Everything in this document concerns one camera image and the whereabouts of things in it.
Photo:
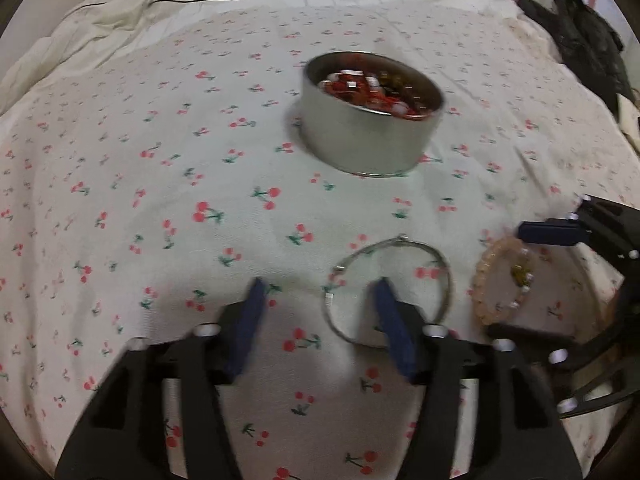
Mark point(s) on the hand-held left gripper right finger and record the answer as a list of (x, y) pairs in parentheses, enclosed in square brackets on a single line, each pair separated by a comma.
[(395, 330)]

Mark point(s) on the round metal tin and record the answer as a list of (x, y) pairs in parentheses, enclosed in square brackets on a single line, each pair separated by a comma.
[(360, 140)]

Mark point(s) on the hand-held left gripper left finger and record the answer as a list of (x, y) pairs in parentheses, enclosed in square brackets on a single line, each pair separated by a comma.
[(250, 330)]

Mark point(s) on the black clothes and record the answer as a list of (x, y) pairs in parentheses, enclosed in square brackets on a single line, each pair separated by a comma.
[(585, 25)]

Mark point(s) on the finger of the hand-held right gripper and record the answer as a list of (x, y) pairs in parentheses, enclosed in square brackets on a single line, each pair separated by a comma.
[(550, 233), (530, 337)]

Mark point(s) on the silver bangle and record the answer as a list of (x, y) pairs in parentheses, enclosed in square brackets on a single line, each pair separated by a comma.
[(402, 241)]

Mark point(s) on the cream quilt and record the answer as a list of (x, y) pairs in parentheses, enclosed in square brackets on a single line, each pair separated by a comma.
[(100, 15)]

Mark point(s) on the cherry print bed sheet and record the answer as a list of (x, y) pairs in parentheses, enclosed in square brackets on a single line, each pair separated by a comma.
[(150, 210)]

